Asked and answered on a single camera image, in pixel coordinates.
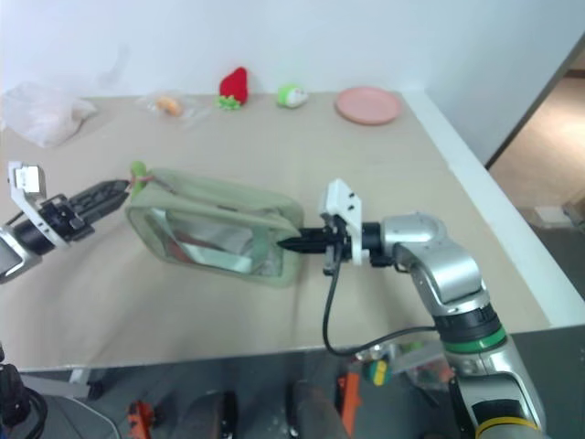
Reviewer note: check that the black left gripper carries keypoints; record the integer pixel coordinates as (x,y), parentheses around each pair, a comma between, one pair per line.
(68,219)

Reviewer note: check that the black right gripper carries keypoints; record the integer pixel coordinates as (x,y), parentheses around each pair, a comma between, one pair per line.
(334,244)

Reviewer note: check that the green zip pouch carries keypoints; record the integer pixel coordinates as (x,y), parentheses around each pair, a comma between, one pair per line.
(215,224)

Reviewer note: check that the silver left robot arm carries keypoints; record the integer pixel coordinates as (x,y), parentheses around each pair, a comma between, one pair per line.
(13,256)

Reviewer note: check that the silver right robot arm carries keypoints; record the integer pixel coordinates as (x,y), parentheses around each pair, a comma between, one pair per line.
(448,270)

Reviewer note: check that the green and white plush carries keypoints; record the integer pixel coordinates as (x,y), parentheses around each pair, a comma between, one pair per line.
(291,96)

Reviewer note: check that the red strawberry plush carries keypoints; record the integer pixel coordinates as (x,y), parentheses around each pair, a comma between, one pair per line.
(234,88)

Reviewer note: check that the large clear plastic bag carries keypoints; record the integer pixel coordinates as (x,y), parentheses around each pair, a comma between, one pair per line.
(41,114)

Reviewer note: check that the small clear bag orange toy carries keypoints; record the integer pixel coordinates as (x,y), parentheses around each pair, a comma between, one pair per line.
(171,106)

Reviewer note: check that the yellow and green ball toy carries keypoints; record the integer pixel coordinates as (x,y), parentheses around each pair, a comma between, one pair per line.
(375,371)

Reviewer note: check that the pink plate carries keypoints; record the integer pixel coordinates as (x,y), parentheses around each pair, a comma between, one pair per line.
(368,105)

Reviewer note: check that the orange clamp tool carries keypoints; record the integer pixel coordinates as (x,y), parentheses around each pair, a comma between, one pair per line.
(351,402)

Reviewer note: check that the clear bag of small items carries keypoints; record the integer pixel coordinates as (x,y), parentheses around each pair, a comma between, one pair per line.
(425,366)

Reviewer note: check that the orange and black tool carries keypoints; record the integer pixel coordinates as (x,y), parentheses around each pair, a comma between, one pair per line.
(141,418)

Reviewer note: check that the white floor box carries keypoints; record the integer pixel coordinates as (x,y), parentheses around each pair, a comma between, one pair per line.
(548,214)

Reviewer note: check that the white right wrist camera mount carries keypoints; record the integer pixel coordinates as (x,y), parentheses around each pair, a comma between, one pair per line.
(343,201)

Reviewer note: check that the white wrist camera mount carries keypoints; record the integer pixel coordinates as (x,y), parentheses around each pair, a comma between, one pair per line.
(343,201)
(27,179)

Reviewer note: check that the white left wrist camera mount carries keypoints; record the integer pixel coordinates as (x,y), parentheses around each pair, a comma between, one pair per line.
(27,179)

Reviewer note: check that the white table frame bracket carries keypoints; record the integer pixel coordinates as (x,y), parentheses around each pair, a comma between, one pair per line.
(59,382)

